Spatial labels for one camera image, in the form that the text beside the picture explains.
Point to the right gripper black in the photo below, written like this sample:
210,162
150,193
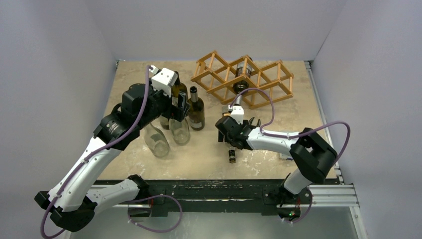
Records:
230,139

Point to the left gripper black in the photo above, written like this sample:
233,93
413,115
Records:
173,111

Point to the square clear whisky bottle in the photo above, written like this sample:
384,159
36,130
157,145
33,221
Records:
231,150

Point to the dark green bottle silver neck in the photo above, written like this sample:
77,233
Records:
196,113

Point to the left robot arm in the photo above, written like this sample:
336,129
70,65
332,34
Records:
71,204

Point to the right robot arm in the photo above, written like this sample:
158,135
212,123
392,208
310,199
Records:
312,155

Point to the dark green bottle left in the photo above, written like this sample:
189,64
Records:
164,122

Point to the dark green bottle back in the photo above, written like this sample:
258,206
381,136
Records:
178,87

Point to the clear glass bottle tall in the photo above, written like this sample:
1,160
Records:
180,131

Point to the clear glass bottle front-left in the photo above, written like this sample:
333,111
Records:
156,141

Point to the wooden wine rack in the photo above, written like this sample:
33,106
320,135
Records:
224,79

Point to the clear plastic parts box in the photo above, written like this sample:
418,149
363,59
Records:
285,157

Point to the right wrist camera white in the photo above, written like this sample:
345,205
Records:
237,113

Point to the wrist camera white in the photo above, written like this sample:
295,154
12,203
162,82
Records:
237,113
163,79

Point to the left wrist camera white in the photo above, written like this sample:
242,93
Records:
163,79

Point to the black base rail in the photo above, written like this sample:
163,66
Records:
224,196

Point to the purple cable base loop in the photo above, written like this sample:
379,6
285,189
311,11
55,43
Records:
160,213

